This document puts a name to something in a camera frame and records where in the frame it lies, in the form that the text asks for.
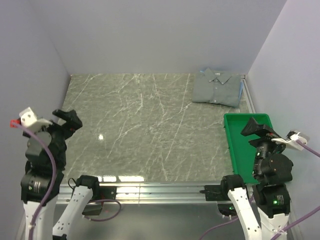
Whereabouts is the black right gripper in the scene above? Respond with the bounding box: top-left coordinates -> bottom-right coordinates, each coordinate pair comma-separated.
240,115 -> 293,177

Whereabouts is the grey long sleeve shirt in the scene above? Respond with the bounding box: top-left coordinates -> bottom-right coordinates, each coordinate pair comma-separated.
191,67 -> 242,108

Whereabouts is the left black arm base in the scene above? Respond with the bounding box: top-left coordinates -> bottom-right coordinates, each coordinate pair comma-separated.
82,186 -> 117,217

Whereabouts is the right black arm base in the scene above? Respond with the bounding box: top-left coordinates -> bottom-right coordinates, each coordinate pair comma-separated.
199,184 -> 237,218

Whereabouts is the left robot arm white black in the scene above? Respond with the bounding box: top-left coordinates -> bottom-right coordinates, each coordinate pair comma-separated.
17,107 -> 101,240

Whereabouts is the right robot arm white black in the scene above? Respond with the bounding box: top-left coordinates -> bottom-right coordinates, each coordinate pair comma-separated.
220,117 -> 293,240

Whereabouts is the green plastic tray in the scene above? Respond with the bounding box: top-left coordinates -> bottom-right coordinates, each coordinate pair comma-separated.
223,113 -> 272,184

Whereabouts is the folded light blue shirt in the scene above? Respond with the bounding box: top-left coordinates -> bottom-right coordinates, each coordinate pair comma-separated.
199,69 -> 245,101

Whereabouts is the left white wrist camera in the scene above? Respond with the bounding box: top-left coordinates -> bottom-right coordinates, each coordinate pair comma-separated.
10,107 -> 53,133

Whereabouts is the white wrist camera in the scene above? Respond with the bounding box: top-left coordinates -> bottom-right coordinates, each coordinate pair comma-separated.
10,107 -> 53,133
271,130 -> 310,151

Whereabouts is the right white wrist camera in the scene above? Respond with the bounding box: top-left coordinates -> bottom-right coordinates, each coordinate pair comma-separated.
271,130 -> 310,151

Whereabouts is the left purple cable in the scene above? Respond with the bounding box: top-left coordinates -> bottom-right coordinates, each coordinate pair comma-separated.
14,123 -> 122,240

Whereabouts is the aluminium mounting rail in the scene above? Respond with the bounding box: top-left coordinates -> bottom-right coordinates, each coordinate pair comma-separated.
14,181 -> 301,240

